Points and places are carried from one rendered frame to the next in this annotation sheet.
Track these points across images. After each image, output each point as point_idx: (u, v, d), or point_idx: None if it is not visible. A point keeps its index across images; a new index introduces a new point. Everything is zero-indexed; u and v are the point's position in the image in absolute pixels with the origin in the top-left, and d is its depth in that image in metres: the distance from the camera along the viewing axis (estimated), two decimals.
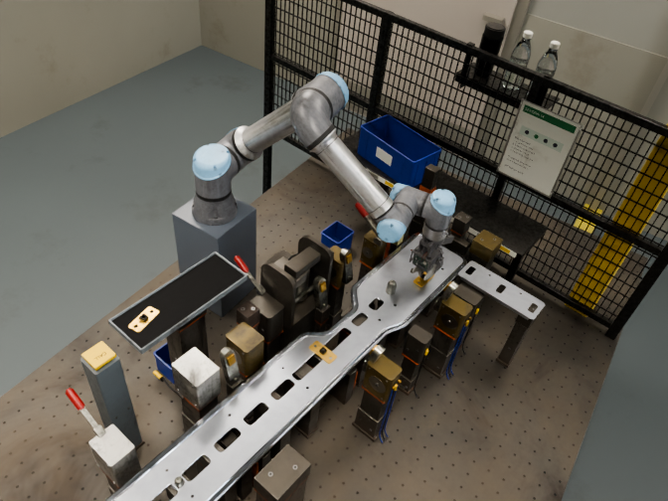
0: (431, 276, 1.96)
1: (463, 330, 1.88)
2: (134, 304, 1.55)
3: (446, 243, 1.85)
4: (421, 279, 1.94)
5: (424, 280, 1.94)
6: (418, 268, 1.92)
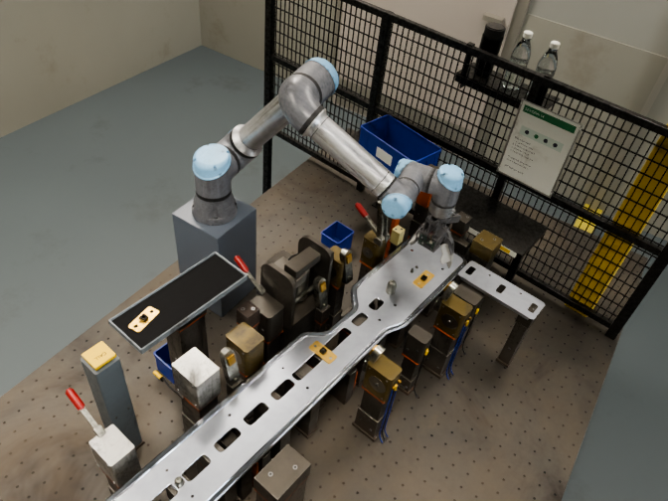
0: (431, 277, 1.96)
1: (463, 330, 1.88)
2: (134, 304, 1.55)
3: (453, 222, 1.79)
4: (421, 280, 1.95)
5: (424, 281, 1.94)
6: (415, 239, 1.87)
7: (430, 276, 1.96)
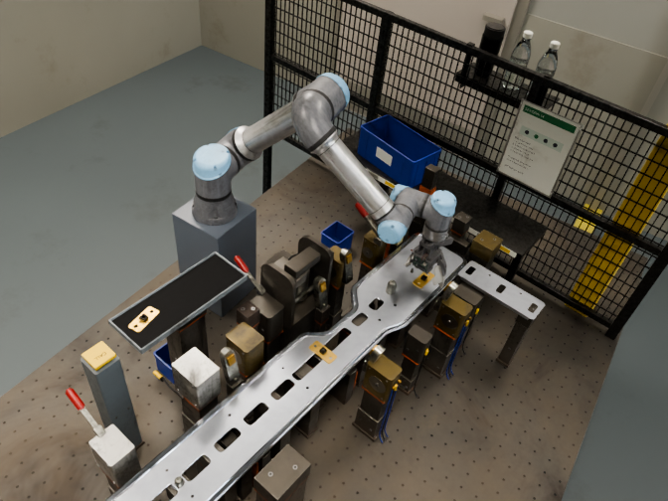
0: (431, 277, 1.96)
1: (463, 330, 1.88)
2: (134, 304, 1.55)
3: (446, 244, 1.86)
4: (421, 280, 1.95)
5: (424, 281, 1.94)
6: (410, 260, 1.94)
7: (430, 276, 1.96)
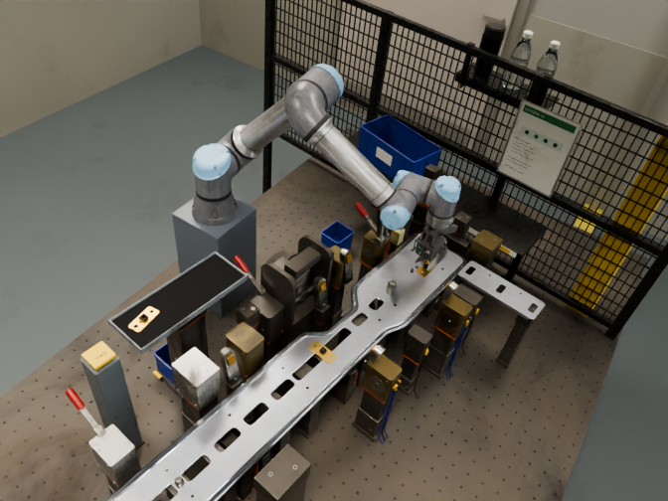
0: (434, 266, 1.92)
1: (463, 330, 1.88)
2: (134, 304, 1.55)
3: (450, 232, 1.82)
4: (424, 269, 1.91)
5: (427, 270, 1.91)
6: (421, 258, 1.89)
7: None
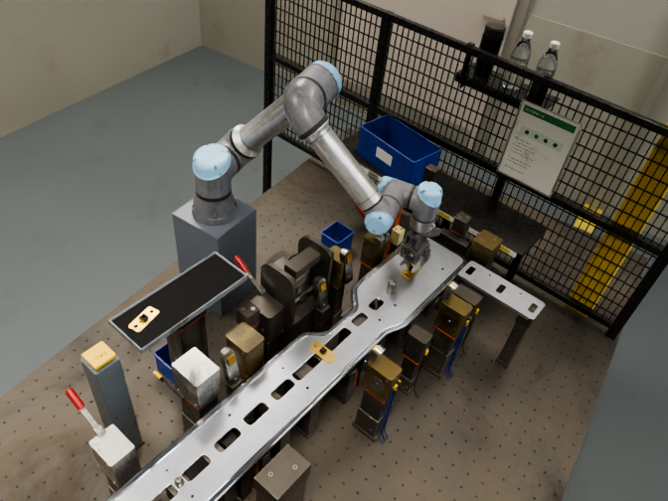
0: (419, 268, 1.98)
1: (463, 330, 1.88)
2: (134, 304, 1.55)
3: (433, 236, 1.88)
4: (410, 271, 1.96)
5: (413, 272, 1.96)
6: (407, 260, 1.95)
7: None
